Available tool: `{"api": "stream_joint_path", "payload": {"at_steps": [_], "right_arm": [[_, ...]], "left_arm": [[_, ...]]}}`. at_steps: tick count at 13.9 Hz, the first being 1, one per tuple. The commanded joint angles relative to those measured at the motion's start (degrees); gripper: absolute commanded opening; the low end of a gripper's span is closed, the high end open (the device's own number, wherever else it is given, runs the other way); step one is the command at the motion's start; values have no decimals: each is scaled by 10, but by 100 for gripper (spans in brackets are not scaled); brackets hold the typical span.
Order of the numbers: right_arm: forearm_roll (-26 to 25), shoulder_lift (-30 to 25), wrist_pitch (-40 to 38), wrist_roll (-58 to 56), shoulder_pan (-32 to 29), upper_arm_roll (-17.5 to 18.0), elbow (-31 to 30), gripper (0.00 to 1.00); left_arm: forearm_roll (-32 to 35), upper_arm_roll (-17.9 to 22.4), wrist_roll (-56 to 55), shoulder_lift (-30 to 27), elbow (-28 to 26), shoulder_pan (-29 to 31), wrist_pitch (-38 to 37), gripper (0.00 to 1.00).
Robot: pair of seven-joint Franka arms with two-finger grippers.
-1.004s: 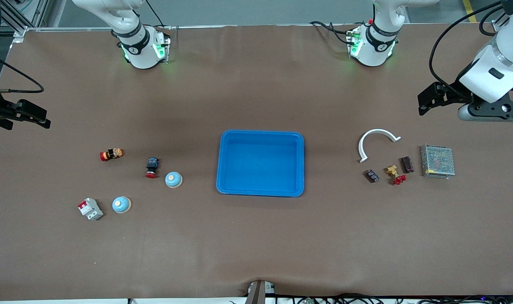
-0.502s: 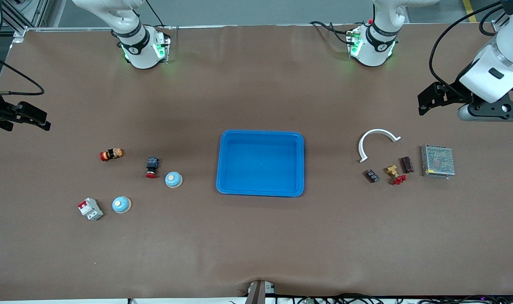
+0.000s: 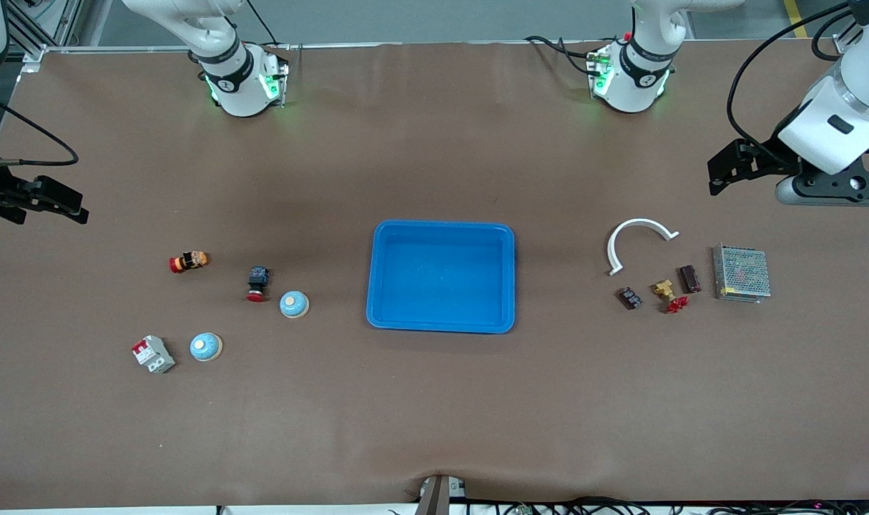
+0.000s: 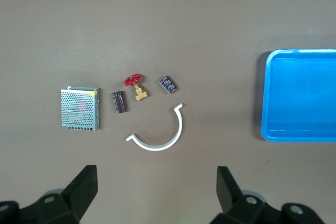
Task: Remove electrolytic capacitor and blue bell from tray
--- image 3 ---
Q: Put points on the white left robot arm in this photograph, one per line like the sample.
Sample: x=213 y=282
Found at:
x=631 y=89

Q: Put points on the aluminium frame profile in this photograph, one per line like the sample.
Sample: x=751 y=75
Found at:
x=48 y=28
x=845 y=39

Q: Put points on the blue call bell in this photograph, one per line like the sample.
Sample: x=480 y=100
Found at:
x=206 y=347
x=294 y=304

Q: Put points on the red mushroom pushbutton switch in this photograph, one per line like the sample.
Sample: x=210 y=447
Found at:
x=258 y=275

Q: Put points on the metal mesh power supply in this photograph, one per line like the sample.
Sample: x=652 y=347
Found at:
x=743 y=272

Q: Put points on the white circuit breaker red lever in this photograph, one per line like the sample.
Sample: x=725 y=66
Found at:
x=154 y=355

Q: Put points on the brass valve red handwheel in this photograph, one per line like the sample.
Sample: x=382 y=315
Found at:
x=665 y=290

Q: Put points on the white curved plastic clamp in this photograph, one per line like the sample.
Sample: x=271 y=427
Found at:
x=641 y=222

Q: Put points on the dark relay block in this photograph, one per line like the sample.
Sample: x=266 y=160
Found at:
x=689 y=279

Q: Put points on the brown table mat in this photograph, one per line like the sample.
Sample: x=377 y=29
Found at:
x=434 y=400

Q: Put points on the grey metal mount bracket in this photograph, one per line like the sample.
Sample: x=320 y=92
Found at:
x=438 y=497

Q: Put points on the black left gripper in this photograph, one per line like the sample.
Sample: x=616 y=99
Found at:
x=772 y=160

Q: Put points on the blue plastic tray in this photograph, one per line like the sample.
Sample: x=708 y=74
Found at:
x=441 y=279

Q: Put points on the orange emergency stop button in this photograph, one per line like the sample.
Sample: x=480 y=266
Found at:
x=189 y=262

